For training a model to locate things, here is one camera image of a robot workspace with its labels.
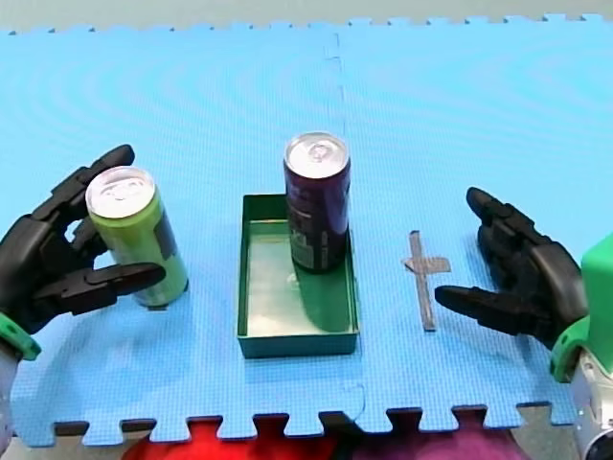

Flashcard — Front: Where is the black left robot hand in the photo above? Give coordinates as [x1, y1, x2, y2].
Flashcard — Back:
[0, 145, 167, 335]

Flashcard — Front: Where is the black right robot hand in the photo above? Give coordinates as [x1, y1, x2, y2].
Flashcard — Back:
[434, 186, 589, 351]

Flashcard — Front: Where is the green drink can dark band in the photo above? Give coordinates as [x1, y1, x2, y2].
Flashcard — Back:
[84, 166, 190, 310]

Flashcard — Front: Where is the dark purple drink can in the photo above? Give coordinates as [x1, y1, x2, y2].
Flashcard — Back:
[283, 131, 352, 275]

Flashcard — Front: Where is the shallow green tray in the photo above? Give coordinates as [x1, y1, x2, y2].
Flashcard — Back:
[235, 193, 361, 359]

